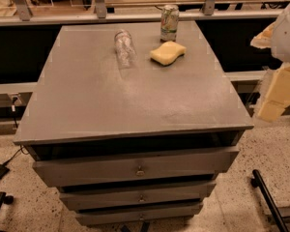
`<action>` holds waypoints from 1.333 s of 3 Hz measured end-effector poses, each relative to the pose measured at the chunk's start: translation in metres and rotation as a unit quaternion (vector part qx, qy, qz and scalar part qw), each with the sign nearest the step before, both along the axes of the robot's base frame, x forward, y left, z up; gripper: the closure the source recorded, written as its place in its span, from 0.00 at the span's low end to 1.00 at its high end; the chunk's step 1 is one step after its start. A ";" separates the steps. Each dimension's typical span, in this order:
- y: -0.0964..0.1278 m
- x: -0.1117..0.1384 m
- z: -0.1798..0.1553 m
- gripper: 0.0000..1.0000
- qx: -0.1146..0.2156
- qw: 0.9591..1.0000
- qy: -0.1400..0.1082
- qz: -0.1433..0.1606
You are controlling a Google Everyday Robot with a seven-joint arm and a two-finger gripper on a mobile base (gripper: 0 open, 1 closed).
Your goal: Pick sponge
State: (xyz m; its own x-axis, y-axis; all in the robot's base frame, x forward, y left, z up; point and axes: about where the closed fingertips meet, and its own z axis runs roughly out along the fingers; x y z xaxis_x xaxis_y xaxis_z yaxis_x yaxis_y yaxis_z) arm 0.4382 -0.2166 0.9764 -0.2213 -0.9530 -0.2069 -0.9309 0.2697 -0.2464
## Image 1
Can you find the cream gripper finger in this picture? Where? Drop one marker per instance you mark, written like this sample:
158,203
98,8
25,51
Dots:
277,96
263,39

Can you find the yellow sponge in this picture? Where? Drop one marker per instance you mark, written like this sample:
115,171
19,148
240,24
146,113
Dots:
167,53

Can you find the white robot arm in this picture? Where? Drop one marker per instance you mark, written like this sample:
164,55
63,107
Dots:
280,47

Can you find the soda can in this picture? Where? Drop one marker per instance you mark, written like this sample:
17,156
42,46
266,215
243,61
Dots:
169,23

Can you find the black right base leg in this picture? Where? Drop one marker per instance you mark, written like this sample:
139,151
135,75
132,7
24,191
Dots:
258,182

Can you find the top grey drawer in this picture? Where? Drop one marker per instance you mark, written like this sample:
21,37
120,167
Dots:
134,167

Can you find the grey drawer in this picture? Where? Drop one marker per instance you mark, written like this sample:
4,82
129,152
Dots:
177,209
116,197
134,167

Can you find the clear plastic bottle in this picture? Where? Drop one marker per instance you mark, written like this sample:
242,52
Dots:
124,48

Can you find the middle grey drawer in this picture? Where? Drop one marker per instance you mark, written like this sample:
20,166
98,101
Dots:
116,197

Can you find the grey drawer cabinet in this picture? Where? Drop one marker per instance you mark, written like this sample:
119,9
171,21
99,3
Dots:
85,105

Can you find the bottom grey drawer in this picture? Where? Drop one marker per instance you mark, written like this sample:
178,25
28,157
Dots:
177,209

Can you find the metal railing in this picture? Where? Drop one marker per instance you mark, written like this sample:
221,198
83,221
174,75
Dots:
21,12

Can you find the wall power outlet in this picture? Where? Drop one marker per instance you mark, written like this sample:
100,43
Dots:
16,100

